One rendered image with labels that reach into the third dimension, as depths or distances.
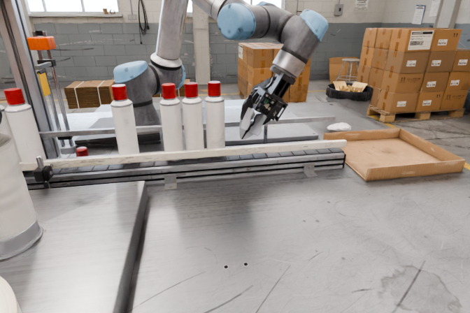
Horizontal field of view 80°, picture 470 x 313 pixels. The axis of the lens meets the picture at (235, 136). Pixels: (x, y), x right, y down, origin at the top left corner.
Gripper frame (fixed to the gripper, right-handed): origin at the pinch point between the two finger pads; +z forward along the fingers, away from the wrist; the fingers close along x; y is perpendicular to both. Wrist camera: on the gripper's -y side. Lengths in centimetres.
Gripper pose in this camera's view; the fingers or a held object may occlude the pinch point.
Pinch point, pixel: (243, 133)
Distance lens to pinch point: 79.3
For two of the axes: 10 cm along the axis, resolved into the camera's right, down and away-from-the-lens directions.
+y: 1.7, 3.8, -9.1
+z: -4.9, 8.3, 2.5
